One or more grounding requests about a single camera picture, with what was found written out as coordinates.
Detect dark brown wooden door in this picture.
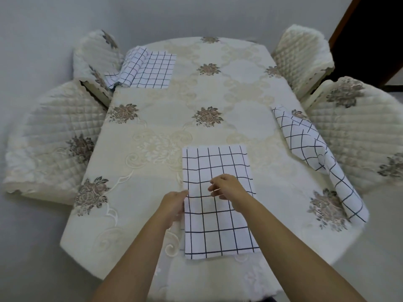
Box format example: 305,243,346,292
327,0,403,93

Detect cream quilted chair cover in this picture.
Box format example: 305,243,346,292
272,24,335,101
2,79,108,206
301,76,403,195
72,29,125,108

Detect cream floral embroidered tablecloth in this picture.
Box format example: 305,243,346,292
60,36,369,302

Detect person's right hand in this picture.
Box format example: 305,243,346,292
208,174,253,214

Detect crumpled checked white cloth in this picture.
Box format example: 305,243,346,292
272,104,369,224

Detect rolled-edge checked white cloth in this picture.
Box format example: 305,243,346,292
104,46,177,90

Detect person's left forearm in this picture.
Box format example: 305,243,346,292
90,214,168,302

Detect person's right forearm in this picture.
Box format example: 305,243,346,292
234,198,367,302

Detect person's left hand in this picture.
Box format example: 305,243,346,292
156,190,190,230

